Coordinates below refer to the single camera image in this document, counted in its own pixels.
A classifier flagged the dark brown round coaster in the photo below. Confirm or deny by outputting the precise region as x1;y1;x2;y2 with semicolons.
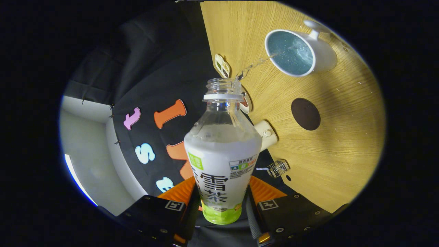
291;98;321;131

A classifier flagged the round plate with brown food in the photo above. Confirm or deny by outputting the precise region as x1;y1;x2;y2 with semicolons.
238;86;253;114

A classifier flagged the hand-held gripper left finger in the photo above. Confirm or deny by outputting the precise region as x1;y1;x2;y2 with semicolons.
117;176;203;247

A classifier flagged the clear plastic juice bottle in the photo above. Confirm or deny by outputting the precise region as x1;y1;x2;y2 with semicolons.
184;78;263;225

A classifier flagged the metal wire utensil holder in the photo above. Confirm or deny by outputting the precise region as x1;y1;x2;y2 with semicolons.
267;160;290;178

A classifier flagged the wooden table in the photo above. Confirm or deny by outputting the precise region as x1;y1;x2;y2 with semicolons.
200;0;386;214

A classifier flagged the white toaster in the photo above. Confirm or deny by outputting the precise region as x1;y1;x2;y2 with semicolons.
254;120;278;152

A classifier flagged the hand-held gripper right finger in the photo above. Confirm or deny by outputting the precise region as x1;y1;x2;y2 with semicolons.
244;176;332;247

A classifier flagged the white cup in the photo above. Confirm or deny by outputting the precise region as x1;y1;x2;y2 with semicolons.
264;20;338;77

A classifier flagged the divided white dish with beans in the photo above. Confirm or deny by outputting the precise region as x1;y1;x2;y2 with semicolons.
215;54;230;79

